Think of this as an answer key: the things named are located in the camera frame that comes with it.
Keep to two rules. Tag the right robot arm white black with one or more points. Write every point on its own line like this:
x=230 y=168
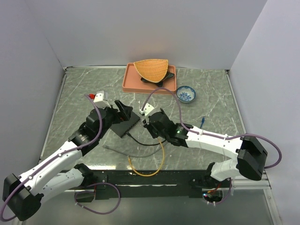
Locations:
x=246 y=156

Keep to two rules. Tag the salmon pink tray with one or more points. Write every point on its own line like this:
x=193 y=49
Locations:
x=132 y=81

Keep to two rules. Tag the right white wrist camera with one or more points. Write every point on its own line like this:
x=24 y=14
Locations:
x=148 y=110

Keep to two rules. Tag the black dish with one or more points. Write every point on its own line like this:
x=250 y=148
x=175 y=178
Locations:
x=159 y=84

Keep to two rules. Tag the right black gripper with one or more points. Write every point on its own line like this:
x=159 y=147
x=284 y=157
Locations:
x=148 y=124

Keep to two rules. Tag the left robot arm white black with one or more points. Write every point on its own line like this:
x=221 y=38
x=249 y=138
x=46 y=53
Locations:
x=24 y=194

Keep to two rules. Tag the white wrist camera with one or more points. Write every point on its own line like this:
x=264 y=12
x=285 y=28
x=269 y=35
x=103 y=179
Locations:
x=99 y=99
x=148 y=110

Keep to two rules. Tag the orange woven basket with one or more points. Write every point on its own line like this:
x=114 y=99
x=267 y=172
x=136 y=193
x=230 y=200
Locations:
x=153 y=70

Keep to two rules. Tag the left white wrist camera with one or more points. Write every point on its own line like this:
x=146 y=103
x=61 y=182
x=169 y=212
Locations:
x=99 y=99

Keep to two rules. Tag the black network switch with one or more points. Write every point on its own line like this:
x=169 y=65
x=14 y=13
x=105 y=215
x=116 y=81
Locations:
x=124 y=127

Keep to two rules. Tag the blue white ceramic bowl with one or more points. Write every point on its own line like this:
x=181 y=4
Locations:
x=186 y=94

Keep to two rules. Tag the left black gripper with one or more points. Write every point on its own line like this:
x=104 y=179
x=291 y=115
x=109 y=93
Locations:
x=125 y=110

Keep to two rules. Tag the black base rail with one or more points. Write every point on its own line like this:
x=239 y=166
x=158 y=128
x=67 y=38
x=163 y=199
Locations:
x=166 y=183

